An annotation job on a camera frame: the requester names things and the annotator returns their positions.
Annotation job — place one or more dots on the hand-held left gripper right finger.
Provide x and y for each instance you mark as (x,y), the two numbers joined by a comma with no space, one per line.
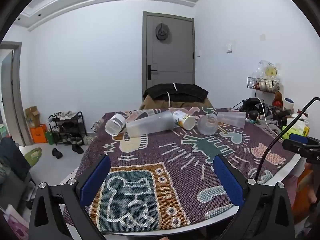
(228,181)

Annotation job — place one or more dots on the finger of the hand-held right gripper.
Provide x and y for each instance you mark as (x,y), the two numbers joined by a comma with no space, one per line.
(298,138)

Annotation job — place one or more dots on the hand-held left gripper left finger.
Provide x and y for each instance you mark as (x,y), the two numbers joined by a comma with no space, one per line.
(96,180)

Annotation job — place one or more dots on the small clear cup grey band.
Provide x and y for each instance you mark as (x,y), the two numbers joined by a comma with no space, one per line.
(115,125)

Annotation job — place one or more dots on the clear round cup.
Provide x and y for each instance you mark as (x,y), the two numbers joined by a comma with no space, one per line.
(207,125)

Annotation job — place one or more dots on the translucent ribbed cup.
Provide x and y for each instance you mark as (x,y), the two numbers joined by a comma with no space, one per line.
(231,119)

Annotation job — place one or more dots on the white cup yellow green label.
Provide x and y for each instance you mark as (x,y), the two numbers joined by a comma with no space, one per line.
(183,120)

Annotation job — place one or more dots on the tall translucent cup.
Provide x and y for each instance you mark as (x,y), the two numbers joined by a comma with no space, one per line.
(150,125)

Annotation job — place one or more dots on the yellow green tissue box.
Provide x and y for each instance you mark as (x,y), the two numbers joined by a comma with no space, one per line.
(298,129)

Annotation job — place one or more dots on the black shoe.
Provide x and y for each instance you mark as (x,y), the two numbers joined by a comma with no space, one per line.
(57,153)
(78,149)

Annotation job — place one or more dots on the white tape roll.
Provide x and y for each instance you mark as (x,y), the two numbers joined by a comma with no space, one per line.
(289,103)

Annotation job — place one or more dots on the brown plush toy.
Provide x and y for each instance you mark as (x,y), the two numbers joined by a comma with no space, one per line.
(278,99)

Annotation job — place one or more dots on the small figurine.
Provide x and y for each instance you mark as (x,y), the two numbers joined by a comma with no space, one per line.
(252,117)

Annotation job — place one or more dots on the printed blanket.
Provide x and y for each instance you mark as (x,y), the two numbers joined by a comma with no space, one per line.
(175,160)

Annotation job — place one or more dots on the black shoe rack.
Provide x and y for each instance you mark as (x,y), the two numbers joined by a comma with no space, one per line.
(66,127)

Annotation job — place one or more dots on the green bag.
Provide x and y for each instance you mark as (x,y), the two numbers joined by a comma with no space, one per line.
(50,137)

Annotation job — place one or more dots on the green slipper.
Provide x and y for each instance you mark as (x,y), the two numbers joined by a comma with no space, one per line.
(33,155)

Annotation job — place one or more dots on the orange box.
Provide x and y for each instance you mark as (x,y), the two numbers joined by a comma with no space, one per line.
(38,134)

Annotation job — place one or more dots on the clear plastic bag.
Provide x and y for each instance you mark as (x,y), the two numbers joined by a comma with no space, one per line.
(267,70)

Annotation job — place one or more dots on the dark chair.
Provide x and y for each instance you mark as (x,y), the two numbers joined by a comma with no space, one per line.
(12,160)

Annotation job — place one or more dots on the cardboard box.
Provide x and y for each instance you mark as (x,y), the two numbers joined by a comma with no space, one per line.
(32,116)

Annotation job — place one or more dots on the brown chair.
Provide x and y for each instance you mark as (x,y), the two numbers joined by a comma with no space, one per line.
(150,104)

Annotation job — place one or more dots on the black jacket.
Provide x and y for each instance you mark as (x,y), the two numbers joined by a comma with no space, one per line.
(185,92)

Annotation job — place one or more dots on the grey door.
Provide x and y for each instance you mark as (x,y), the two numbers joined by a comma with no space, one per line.
(172,62)

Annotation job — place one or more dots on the grey hat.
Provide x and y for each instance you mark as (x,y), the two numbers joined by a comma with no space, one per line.
(162,32)

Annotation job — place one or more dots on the white light switch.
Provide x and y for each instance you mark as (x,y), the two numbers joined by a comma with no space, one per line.
(229,48)

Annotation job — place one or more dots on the grey door frame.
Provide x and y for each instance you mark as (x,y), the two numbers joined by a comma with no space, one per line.
(17,92)

